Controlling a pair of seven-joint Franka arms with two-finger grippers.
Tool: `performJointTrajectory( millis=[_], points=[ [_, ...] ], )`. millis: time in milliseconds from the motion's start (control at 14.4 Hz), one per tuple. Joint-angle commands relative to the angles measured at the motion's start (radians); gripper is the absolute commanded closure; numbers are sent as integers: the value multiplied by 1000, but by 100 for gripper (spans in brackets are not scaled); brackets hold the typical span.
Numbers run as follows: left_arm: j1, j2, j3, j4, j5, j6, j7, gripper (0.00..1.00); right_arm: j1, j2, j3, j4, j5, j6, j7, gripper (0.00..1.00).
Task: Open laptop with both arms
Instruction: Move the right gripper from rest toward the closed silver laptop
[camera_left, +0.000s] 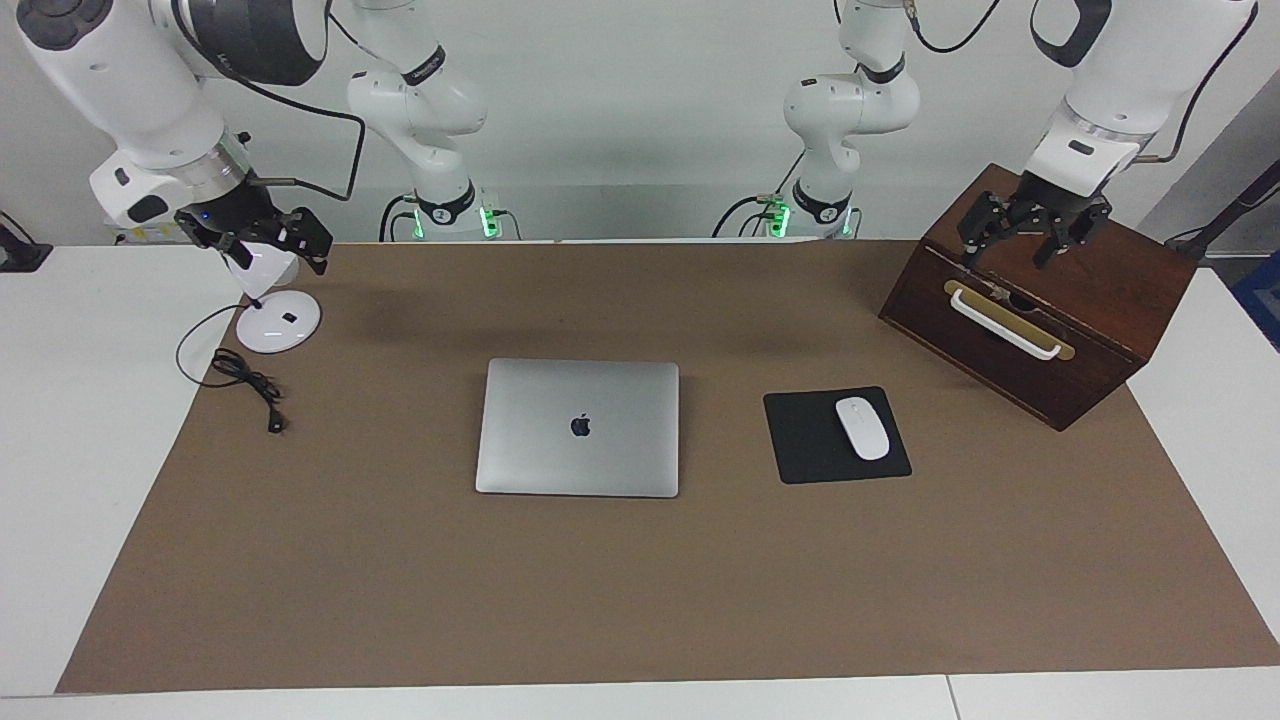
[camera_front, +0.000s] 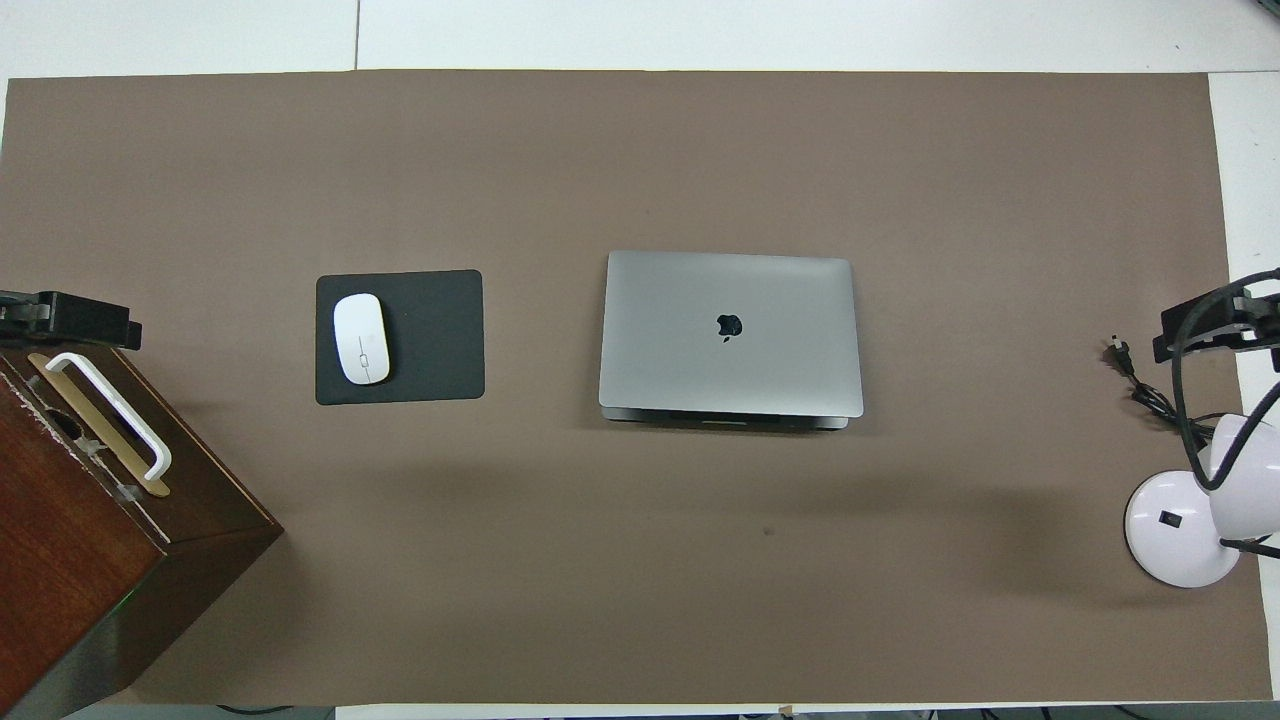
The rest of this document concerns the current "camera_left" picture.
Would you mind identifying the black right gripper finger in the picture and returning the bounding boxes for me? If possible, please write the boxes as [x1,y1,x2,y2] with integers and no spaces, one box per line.
[271,207,334,276]
[175,209,264,264]

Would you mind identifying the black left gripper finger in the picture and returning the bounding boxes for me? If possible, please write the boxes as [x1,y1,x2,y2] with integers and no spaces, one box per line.
[958,189,1039,271]
[1034,199,1114,270]

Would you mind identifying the silver laptop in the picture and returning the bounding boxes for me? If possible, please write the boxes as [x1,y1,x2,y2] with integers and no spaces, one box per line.
[475,358,681,499]

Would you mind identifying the dark wooden box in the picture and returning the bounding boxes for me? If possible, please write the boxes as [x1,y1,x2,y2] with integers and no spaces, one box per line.
[878,163,1198,432]

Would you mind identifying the white desk lamp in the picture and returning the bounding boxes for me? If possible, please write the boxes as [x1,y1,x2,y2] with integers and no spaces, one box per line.
[218,238,323,354]

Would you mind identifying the black stand pole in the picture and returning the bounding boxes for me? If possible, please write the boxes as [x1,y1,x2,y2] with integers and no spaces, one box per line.
[1165,158,1280,263]

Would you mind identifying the blue floor object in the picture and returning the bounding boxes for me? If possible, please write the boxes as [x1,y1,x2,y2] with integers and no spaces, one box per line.
[1232,250,1280,351]

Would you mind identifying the white computer mouse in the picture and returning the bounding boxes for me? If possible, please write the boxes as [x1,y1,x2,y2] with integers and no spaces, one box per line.
[835,397,891,462]

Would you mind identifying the black mouse pad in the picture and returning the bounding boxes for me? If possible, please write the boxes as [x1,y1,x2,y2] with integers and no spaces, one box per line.
[763,386,913,486]

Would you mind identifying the brown table mat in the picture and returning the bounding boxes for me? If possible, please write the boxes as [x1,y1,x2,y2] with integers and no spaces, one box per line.
[55,238,1280,694]

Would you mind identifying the black arm base cable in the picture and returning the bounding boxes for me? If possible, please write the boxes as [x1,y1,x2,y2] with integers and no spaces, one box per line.
[378,193,416,242]
[712,150,806,239]

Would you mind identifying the white box handle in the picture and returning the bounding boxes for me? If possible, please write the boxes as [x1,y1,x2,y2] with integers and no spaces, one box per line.
[948,288,1063,361]

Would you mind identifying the gold handle plate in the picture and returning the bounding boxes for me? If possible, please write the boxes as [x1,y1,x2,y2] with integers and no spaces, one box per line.
[943,279,1076,362]

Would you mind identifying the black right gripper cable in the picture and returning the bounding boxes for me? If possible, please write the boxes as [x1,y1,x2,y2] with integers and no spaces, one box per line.
[170,0,368,203]

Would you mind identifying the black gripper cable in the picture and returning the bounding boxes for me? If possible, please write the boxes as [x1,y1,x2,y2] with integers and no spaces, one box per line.
[170,0,368,203]
[1140,0,1261,166]

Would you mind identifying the black lamp power cable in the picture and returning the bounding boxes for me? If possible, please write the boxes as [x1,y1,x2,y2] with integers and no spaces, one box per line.
[176,300,291,436]

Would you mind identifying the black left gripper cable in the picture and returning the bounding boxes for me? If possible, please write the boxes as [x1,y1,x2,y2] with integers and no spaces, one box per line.
[1140,0,1261,166]

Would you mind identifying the black clamp mount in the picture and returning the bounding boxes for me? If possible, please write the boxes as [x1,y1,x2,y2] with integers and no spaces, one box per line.
[0,212,53,273]

